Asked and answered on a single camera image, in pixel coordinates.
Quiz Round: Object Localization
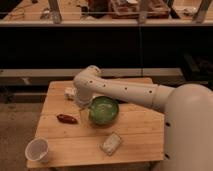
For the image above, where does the wooden side table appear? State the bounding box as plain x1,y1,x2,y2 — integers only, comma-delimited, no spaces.
36,81,164,167

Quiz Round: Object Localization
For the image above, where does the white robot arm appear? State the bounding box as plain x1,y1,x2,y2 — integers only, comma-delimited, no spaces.
74,65,213,171

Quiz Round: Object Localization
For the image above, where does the white ceramic cup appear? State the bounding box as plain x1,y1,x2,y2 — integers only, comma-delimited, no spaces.
25,138,49,163

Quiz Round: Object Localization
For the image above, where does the green ceramic bowl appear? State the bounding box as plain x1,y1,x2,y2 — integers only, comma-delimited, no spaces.
89,96,119,125

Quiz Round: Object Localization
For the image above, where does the long background workbench shelf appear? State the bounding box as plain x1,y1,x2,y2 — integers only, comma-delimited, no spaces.
0,0,213,27

